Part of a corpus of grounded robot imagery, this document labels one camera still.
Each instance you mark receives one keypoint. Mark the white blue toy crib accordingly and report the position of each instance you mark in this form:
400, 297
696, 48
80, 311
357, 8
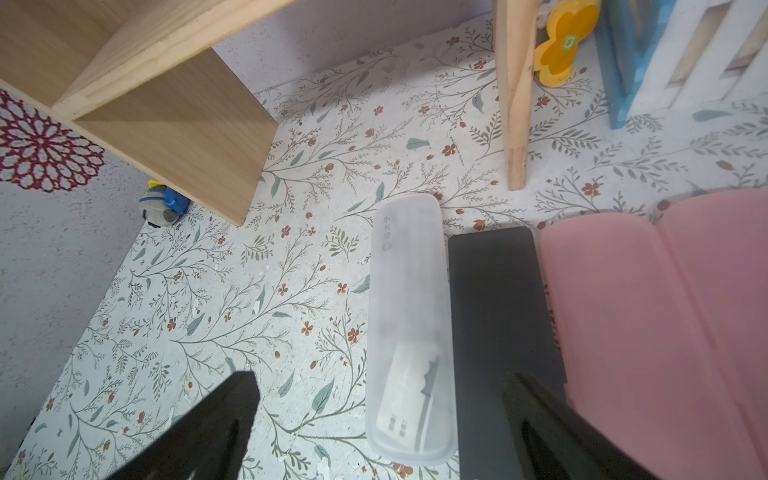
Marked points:
679, 54

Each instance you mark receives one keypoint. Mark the pink pencil case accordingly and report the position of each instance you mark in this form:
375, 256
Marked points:
637, 360
718, 243

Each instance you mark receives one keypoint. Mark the wooden two-tier shelf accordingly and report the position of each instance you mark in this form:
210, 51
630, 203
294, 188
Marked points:
140, 79

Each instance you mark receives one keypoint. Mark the black pencil case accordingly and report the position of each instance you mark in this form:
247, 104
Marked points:
501, 325

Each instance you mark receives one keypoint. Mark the yellow flower toy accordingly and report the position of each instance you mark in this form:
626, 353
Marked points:
568, 24

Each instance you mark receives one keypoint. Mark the frosted white pencil case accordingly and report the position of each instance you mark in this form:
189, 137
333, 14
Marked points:
410, 389

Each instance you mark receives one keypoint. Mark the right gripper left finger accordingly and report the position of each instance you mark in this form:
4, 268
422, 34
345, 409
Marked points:
208, 442

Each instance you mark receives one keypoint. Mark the small toy figure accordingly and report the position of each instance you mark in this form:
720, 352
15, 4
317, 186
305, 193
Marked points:
161, 206

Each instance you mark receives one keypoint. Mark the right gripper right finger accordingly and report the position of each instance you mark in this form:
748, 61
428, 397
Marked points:
552, 441

